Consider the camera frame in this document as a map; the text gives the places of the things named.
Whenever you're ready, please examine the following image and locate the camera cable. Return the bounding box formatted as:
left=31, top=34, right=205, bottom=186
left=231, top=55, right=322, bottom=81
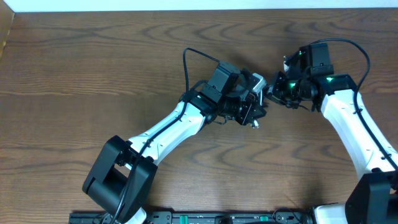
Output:
left=310, top=37, right=398, bottom=170
left=108, top=47, right=220, bottom=224

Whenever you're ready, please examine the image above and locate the black usb cable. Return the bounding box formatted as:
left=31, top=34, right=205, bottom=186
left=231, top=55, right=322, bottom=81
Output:
left=250, top=88, right=268, bottom=129

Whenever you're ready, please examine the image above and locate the left camera cable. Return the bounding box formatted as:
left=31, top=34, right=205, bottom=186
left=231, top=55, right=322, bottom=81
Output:
left=108, top=47, right=220, bottom=224

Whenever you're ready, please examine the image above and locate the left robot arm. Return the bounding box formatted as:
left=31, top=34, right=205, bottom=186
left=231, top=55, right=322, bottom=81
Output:
left=82, top=62, right=267, bottom=223

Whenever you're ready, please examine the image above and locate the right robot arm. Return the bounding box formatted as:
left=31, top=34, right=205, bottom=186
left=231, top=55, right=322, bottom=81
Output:
left=266, top=40, right=397, bottom=223

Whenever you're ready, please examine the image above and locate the right camera cable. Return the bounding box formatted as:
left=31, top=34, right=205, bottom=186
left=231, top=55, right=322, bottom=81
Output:
left=310, top=37, right=398, bottom=170

